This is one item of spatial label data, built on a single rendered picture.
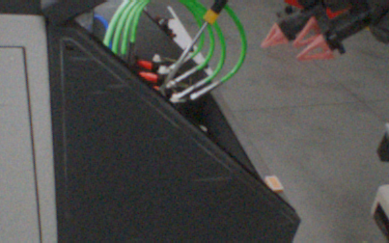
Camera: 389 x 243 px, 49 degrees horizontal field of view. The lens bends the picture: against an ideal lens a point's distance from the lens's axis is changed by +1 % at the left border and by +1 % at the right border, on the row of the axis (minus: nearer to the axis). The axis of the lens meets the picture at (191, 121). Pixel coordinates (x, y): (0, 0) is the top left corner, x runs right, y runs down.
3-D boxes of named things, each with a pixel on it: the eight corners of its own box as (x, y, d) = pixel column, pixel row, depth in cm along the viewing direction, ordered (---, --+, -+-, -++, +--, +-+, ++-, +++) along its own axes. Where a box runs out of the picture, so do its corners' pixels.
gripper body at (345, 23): (327, 39, 93) (360, 21, 90) (316, 13, 100) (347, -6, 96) (339, 57, 97) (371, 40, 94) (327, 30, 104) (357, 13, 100)
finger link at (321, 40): (292, 56, 96) (332, 35, 92) (287, 37, 101) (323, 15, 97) (306, 73, 101) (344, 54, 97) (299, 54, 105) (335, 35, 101)
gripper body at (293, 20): (273, 13, 126) (295, -2, 124) (291, 39, 131) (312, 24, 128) (277, 21, 121) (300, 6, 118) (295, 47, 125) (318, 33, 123)
